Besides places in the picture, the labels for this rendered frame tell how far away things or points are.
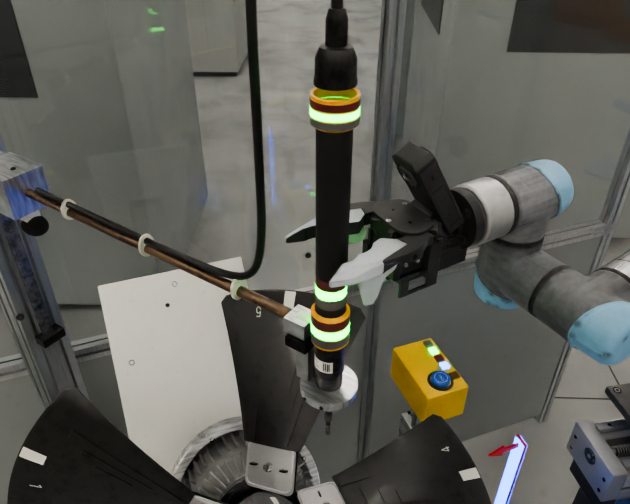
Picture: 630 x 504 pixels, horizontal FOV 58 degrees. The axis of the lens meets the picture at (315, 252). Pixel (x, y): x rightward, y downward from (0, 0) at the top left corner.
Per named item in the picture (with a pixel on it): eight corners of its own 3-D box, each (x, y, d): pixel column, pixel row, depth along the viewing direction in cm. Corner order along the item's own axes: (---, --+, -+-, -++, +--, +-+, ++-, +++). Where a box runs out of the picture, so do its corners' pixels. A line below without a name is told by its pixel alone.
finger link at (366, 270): (352, 334, 55) (404, 288, 60) (354, 285, 51) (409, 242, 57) (327, 320, 56) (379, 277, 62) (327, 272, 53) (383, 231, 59)
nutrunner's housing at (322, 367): (306, 405, 70) (302, 9, 44) (324, 385, 72) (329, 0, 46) (333, 419, 68) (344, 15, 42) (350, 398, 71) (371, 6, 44)
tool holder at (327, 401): (275, 387, 69) (271, 327, 63) (308, 353, 74) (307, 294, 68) (337, 421, 65) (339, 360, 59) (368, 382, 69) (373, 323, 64)
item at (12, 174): (-19, 206, 95) (-37, 160, 90) (19, 190, 100) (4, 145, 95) (16, 225, 90) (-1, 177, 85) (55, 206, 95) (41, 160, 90)
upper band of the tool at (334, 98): (300, 127, 49) (299, 95, 47) (327, 112, 52) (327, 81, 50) (342, 139, 47) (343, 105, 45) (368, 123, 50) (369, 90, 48)
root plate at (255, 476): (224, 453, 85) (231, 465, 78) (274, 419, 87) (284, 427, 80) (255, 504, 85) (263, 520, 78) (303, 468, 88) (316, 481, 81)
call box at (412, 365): (389, 379, 134) (392, 346, 128) (426, 368, 137) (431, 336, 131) (422, 431, 122) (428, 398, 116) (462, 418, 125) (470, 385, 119)
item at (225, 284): (26, 198, 90) (23, 190, 89) (34, 195, 91) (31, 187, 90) (299, 328, 65) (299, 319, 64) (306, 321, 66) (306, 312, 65)
